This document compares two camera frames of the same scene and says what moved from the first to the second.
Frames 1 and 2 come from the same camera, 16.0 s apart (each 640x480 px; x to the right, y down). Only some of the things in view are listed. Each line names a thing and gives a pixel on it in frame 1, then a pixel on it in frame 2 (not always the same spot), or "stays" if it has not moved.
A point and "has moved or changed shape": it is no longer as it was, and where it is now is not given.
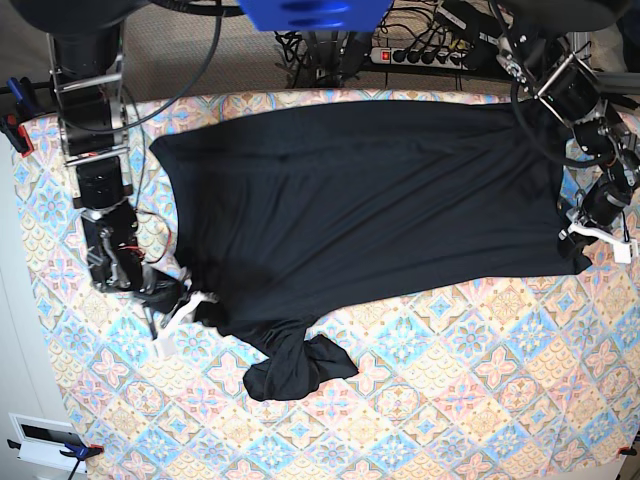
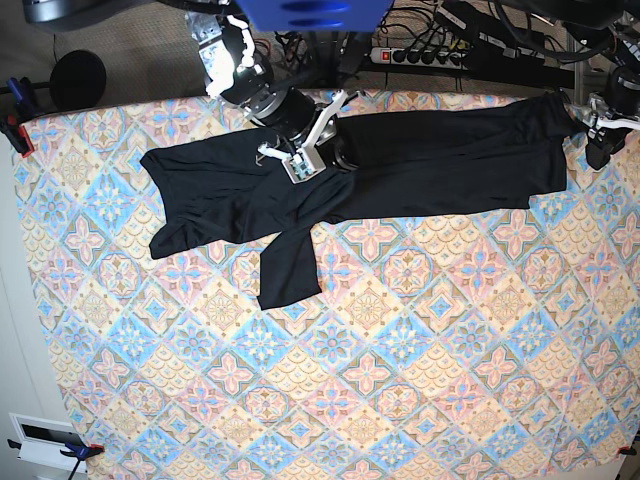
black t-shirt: x=286 y=215 has moved or changed shape
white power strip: x=412 y=57 stays
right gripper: x=580 y=231 to x=608 y=133
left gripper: x=168 y=305 to x=303 y=121
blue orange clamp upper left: x=26 y=111 stays
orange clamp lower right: x=625 y=450 stays
